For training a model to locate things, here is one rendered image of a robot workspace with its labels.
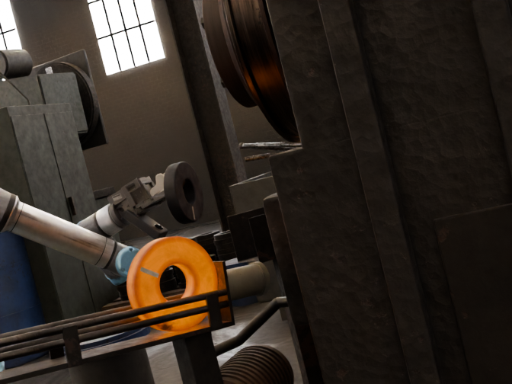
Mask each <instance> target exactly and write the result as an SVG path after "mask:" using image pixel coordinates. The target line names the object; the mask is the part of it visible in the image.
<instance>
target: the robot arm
mask: <svg viewBox="0 0 512 384"><path fill-rule="evenodd" d="M164 176H165V173H164V174H157V175H156V177H155V180H156V185H155V184H154V182H153V181H152V180H151V178H150V177H149V176H148V177H147V178H145V177H143V178H138V179H137V178H136V179H134V180H133V181H131V182H129V183H128V184H126V185H125V186H123V187H122V188H121V190H119V191H117V192H116V193H115V194H113V195H111V196H110V197H108V198H107V199H108V201H109V204H108V205H106V206H105V207H103V208H102V209H100V210H98V211H97V212H96V213H94V214H92V215H91V216H89V217H88V218H86V219H84V220H82V221H80V222H79V223H78V224H77V225H75V224H73V223H70V222H67V221H65V220H64V219H60V218H58V217H56V216H53V215H51V214H49V213H45V212H44V211H42V210H39V209H36V208H34V207H32V206H29V205H27V204H25V203H22V202H20V200H19V199H18V196H16V195H14V194H11V193H9V192H7V191H6V190H3V189H1V188H0V233H2V232H5V231H9V232H12V233H14V234H16V235H19V236H22V237H24V238H27V239H30V240H31V241H34V242H37V243H39V244H42V245H45V246H47V247H49V248H52V249H55V250H57V251H60V252H62V253H64V254H68V255H70V256H73V257H74V258H78V259H80V260H82V261H85V262H88V263H89V264H93V265H95V266H98V267H99V268H100V269H102V271H103V272H104V274H105V276H106V278H107V279H109V280H110V281H111V283H112V284H113V285H116V286H117V285H120V284H122V283H124V282H125V281H127V275H128V271H129V268H130V265H131V263H132V261H133V259H134V257H135V256H136V254H137V253H138V252H139V249H138V248H135V247H132V246H129V247H128V246H126V245H123V244H120V243H119V242H116V241H115V239H114V238H113V237H112V235H114V234H116V233H118V232H119V231H121V230H122V229H125V227H126V226H128V225H129V224H130V223H132V224H133V225H134V226H135V227H137V228H138V229H140V230H142V231H143V232H144V233H146V234H147V235H149V236H150V237H152V238H153V239H155V240H156V239H158V238H164V237H165V236H166V235H167V233H168V230H167V229H166V228H165V227H163V226H161V225H160V224H158V223H157V222H156V221H154V220H153V219H151V218H150V217H148V216H147V215H146V213H147V212H149V211H151V210H153V209H155V208H156V207H158V206H160V205H161V203H163V202H165V201H166V199H165V193H164Z"/></svg>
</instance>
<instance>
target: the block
mask: <svg viewBox="0 0 512 384"><path fill-rule="evenodd" d="M263 205H264V211H265V214H266V218H267V224H268V227H269V230H270V236H271V239H272V242H273V246H274V251H275V255H276V258H277V263H278V267H279V270H280V276H281V279H282V282H283V288H284V291H285V294H286V300H287V303H288V306H289V310H290V315H291V319H292V321H293V324H294V325H299V326H300V325H309V320H308V316H307V313H306V308H305V304H304V301H303V297H302V292H301V289H300V285H299V280H298V277H297V273H296V268H295V264H294V260H293V255H292V252H291V248H290V243H289V239H288V236H287V233H286V227H285V224H284V221H283V215H282V212H281V208H280V203H279V200H278V196H277V193H275V194H271V195H270V196H268V197H266V198H264V202H263Z"/></svg>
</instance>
